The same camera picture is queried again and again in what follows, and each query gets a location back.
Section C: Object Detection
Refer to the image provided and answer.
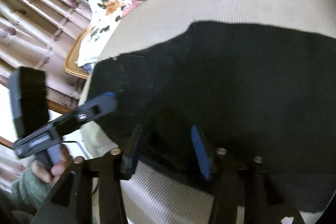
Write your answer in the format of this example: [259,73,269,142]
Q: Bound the person's left forearm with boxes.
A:
[10,156,54,211]

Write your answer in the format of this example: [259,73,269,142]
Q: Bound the black pants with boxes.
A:
[88,21,336,214]

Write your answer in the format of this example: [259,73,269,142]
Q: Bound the person's left hand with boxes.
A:
[31,147,73,184]

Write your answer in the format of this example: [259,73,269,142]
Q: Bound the wooden stool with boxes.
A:
[65,27,92,80]

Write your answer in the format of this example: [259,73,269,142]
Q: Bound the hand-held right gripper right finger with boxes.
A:
[191,125,306,224]

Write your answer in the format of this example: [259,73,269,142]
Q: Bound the patterned curtain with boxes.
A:
[0,0,92,109]

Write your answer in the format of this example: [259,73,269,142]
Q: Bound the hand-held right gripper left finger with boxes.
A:
[31,123,145,224]

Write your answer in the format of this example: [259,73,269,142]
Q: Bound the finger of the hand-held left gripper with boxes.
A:
[76,92,117,124]

